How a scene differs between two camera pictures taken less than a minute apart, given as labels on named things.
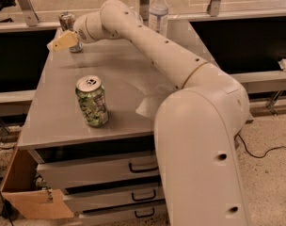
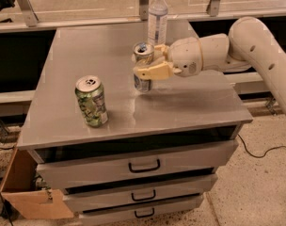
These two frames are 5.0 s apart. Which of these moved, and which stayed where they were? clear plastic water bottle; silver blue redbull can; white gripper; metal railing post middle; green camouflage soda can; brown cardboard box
Moved: white gripper; silver blue redbull can
Stayed: metal railing post middle; brown cardboard box; clear plastic water bottle; green camouflage soda can
